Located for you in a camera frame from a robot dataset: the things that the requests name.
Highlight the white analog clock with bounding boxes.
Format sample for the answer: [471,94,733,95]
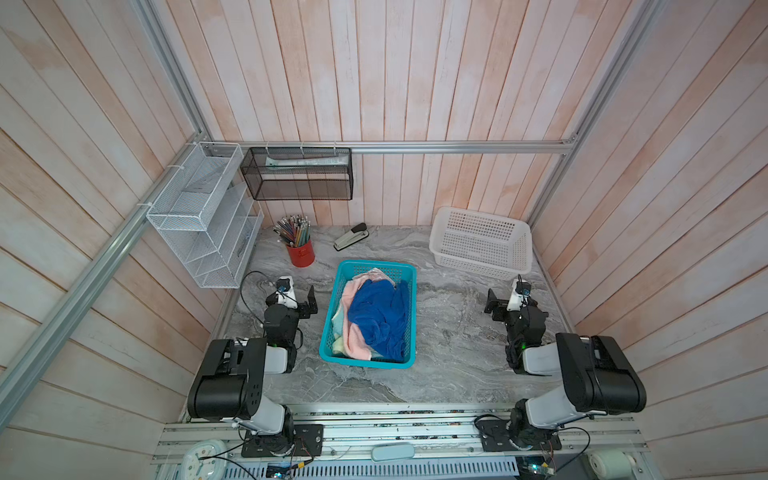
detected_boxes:
[178,439,227,480]

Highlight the white wire wall shelf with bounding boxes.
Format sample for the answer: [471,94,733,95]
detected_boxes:
[147,142,264,289]

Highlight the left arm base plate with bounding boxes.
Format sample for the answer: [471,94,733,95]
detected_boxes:
[241,424,324,458]

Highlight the blue towel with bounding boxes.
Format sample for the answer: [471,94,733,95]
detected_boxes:
[348,280,411,363]

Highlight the pale green towel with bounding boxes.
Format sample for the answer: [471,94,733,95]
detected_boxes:
[331,301,347,357]

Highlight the white plastic basket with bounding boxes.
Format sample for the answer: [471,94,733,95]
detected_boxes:
[429,207,533,280]

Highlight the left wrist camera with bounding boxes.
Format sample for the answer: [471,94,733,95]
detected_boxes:
[275,276,298,310]

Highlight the teal plastic basket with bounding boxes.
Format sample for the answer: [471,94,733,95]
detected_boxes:
[319,260,417,369]

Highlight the coloured pencils bunch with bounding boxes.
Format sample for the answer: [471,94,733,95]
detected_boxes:
[273,215,311,248]

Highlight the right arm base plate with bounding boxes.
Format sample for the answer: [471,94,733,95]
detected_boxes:
[473,414,562,452]

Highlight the black grey stapler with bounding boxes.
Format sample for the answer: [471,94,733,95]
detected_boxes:
[333,222,369,251]

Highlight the white tape roll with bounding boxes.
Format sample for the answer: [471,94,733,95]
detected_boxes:
[588,450,635,480]

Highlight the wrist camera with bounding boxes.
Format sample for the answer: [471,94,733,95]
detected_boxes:
[506,275,532,311]
[275,276,298,310]

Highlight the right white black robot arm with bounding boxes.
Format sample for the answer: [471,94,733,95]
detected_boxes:
[476,280,647,450]

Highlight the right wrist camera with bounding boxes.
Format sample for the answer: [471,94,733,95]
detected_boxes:
[506,275,532,311]

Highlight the black mesh wall basket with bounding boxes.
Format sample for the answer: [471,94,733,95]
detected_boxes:
[240,146,354,201]

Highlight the pink towel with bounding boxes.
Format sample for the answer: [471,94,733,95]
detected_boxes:
[331,268,395,361]

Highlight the red pencil cup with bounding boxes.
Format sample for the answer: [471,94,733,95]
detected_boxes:
[286,240,315,268]

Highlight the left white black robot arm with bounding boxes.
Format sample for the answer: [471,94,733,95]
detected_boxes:
[187,288,318,457]

